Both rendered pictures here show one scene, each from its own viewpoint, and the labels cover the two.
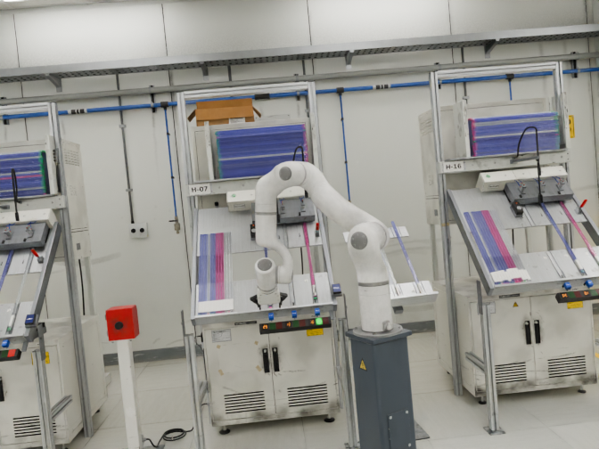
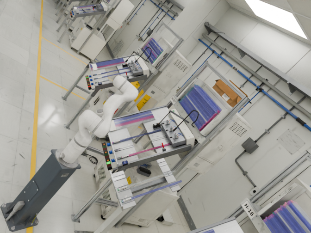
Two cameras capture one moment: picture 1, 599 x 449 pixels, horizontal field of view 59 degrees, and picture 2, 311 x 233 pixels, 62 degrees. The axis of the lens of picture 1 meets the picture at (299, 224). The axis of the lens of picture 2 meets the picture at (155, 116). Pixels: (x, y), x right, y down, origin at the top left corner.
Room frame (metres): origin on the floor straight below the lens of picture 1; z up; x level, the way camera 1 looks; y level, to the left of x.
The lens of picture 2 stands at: (1.25, -1.80, 1.89)
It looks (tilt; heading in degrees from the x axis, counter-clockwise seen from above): 16 degrees down; 55
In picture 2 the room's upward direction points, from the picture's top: 42 degrees clockwise
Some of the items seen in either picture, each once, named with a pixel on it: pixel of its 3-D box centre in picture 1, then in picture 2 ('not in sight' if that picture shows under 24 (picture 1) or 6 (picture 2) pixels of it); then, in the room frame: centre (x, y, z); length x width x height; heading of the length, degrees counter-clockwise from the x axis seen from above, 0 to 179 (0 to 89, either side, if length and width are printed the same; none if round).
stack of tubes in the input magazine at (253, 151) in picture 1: (262, 151); (201, 107); (2.99, 0.17, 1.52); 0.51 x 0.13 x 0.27; 93
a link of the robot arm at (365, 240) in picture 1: (368, 254); (86, 127); (1.97, -0.25, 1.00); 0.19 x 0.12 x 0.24; 153
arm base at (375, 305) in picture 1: (375, 307); (73, 150); (2.00, -0.26, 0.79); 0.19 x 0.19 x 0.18
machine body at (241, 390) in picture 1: (272, 357); (133, 183); (3.11, 0.24, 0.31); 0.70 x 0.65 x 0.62; 93
